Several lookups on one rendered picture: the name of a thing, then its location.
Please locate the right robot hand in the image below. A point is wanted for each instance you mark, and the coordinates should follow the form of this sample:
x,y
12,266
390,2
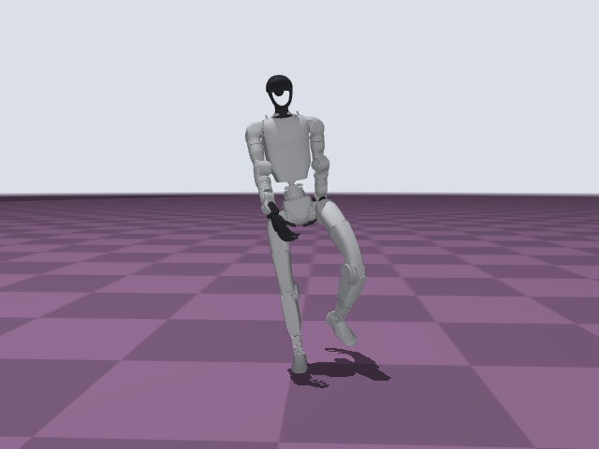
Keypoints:
x,y
280,225

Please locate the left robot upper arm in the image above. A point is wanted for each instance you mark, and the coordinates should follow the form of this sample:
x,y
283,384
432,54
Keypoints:
x,y
316,128

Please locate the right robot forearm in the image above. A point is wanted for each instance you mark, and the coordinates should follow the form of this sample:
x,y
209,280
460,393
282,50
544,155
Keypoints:
x,y
264,189

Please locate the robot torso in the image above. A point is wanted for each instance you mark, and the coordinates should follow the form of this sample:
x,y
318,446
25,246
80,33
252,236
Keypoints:
x,y
286,147

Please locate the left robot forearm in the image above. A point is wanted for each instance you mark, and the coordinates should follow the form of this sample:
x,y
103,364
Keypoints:
x,y
320,184

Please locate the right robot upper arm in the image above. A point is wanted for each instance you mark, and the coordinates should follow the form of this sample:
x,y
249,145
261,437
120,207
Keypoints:
x,y
253,134

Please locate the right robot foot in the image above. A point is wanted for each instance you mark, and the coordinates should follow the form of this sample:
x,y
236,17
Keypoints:
x,y
299,364

